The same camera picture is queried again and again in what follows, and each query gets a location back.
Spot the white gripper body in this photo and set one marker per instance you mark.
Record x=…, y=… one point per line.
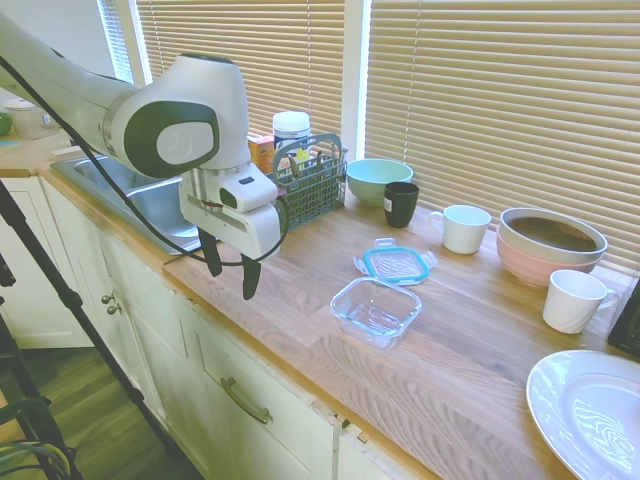
x=250, y=230

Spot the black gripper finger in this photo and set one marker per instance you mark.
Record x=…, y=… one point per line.
x=251, y=277
x=211, y=255

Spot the clear lid with teal seal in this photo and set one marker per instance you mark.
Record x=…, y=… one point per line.
x=392, y=262

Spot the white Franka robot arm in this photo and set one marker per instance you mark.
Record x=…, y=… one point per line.
x=75, y=85

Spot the square glass food container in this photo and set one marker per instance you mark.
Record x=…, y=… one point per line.
x=372, y=320

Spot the plastic tub with white lid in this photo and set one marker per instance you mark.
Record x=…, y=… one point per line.
x=25, y=122

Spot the grey plastic cutlery basket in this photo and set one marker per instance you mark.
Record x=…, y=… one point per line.
x=315, y=195

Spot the orange cardboard box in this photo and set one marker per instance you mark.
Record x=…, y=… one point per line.
x=261, y=152

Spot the stainless steel double sink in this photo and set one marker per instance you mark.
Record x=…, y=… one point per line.
x=150, y=205

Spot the white wipes canister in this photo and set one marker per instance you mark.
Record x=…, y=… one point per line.
x=291, y=135

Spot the round metal cabinet knob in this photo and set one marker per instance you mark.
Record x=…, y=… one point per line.
x=114, y=309
x=107, y=299

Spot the white kitchen cabinet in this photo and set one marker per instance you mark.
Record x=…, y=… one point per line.
x=175, y=360

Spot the metal utensil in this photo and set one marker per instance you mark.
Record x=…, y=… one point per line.
x=335, y=150

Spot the mint green bowl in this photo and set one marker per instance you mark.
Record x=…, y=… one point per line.
x=367, y=190

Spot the black tripod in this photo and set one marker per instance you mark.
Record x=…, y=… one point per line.
x=65, y=295

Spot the black cup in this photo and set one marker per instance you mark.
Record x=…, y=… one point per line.
x=400, y=207

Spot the wooden cutting board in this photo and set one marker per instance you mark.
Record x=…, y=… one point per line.
x=62, y=152

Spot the beige window blind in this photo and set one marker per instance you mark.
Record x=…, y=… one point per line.
x=300, y=50
x=500, y=100

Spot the white smooth mug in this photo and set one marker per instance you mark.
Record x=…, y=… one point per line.
x=465, y=232

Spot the teal flat mat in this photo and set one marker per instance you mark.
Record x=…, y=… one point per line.
x=9, y=143

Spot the narrow white window blind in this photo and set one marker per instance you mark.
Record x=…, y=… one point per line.
x=117, y=40

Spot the green round fruit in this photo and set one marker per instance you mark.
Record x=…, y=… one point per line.
x=4, y=124

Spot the pink bowl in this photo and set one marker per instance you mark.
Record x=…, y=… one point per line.
x=525, y=270

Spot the grey bowl with dark inside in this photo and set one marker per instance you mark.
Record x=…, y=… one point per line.
x=525, y=245

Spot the white ribbed mug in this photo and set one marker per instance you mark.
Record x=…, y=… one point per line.
x=570, y=305

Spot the large white plate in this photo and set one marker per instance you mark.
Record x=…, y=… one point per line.
x=590, y=415

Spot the black appliance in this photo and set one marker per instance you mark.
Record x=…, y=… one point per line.
x=627, y=325

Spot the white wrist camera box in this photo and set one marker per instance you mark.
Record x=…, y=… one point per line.
x=245, y=192

